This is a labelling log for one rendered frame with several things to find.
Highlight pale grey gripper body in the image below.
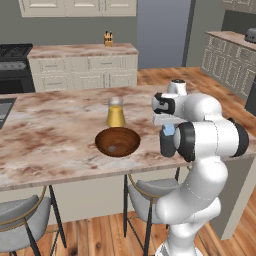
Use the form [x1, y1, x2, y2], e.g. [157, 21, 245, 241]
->
[151, 111, 188, 127]

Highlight brown wooden bowl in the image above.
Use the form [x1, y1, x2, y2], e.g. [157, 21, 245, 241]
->
[94, 126, 142, 158]

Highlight glass cup with yellow drink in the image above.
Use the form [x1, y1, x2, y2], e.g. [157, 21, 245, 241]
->
[106, 96, 126, 129]

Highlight grey stool with black legs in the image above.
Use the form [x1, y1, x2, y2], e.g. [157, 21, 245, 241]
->
[122, 166, 183, 256]
[0, 184, 68, 256]

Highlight grey base cupboards marble top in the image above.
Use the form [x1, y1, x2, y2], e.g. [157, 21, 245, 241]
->
[200, 30, 256, 101]

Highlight black appliance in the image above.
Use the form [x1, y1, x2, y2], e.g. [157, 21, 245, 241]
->
[244, 74, 256, 117]

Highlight cream base cupboards marble top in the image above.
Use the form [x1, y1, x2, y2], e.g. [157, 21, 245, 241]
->
[26, 42, 140, 94]

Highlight wooden knife block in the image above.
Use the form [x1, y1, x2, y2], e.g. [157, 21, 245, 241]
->
[103, 30, 114, 47]

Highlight grey toaster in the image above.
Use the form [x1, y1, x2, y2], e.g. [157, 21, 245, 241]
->
[244, 27, 256, 45]

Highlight black stove with oven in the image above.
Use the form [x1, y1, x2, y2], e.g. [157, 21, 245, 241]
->
[0, 42, 36, 95]

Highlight grey sink basin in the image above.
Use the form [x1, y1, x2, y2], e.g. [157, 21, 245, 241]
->
[0, 97, 18, 131]

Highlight cream wall cupboards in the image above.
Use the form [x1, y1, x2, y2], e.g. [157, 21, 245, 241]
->
[17, 0, 138, 19]

